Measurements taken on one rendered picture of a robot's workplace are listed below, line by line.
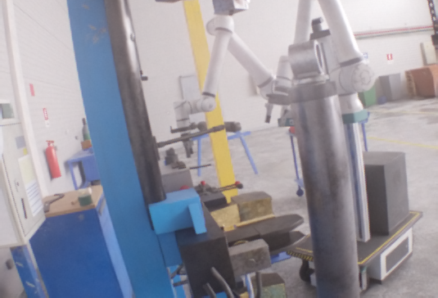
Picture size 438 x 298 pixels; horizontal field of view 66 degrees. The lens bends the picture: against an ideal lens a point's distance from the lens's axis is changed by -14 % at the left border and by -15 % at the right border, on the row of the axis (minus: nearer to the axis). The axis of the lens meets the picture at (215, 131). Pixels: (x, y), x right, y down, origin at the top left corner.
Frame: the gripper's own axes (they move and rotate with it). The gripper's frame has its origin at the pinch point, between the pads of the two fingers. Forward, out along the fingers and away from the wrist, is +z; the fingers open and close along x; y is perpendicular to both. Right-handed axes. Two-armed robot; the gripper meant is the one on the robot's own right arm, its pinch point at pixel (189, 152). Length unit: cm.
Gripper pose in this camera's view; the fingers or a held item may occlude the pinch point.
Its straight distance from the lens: 250.4
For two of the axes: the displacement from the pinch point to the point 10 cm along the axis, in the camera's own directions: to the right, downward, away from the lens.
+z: 2.0, 9.7, 1.0
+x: 0.5, -1.1, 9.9
